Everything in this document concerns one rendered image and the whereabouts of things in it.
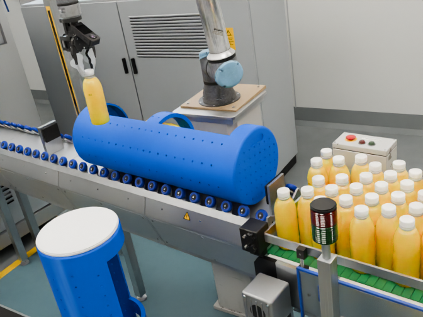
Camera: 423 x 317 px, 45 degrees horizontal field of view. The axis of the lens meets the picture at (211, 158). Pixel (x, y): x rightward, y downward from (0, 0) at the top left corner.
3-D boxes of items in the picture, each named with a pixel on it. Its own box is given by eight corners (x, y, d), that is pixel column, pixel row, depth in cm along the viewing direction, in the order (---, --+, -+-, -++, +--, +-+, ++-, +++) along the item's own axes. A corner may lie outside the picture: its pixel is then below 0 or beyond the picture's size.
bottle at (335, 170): (337, 217, 177) (335, 168, 169) (327, 207, 184) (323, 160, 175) (355, 211, 179) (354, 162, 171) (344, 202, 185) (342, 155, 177)
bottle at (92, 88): (95, 119, 201) (83, 72, 192) (112, 117, 200) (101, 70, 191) (89, 126, 195) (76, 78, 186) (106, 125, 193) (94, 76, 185)
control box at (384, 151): (345, 155, 196) (344, 131, 191) (396, 164, 184) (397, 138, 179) (333, 166, 189) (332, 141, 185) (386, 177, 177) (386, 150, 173)
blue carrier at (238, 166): (125, 151, 247) (116, 95, 237) (281, 187, 195) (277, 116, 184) (78, 172, 227) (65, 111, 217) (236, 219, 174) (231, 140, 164)
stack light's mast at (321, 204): (321, 246, 132) (317, 194, 125) (344, 253, 128) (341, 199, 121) (309, 260, 128) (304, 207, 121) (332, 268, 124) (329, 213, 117)
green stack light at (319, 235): (319, 228, 130) (318, 211, 127) (343, 234, 126) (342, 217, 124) (307, 241, 125) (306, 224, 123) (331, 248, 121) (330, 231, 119)
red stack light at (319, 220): (318, 211, 127) (317, 197, 126) (342, 217, 124) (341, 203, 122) (306, 224, 123) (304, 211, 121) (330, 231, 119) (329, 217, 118)
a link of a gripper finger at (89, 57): (90, 68, 195) (81, 46, 190) (100, 69, 192) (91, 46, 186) (84, 72, 193) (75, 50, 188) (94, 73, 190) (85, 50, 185)
